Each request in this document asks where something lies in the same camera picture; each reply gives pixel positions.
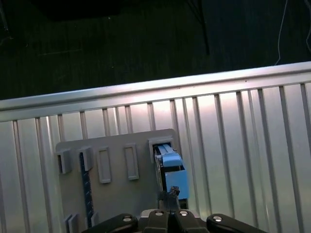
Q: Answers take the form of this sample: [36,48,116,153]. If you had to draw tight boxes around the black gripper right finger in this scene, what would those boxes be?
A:
[171,186,268,233]

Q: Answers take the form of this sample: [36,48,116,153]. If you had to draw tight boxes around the thin white cable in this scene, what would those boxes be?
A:
[274,0,288,66]

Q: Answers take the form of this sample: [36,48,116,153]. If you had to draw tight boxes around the spare RAM stick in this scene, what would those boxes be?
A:
[79,151,95,227]

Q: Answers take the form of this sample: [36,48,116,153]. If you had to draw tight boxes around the hard disk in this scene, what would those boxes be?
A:
[152,143,191,212]

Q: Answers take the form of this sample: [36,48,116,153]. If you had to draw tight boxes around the grey parts rack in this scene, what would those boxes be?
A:
[55,128,182,233]

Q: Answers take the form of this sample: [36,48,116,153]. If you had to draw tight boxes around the thin black cable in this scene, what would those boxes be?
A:
[189,0,211,55]

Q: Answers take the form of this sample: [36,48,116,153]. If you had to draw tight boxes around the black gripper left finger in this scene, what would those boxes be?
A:
[85,191,172,233]

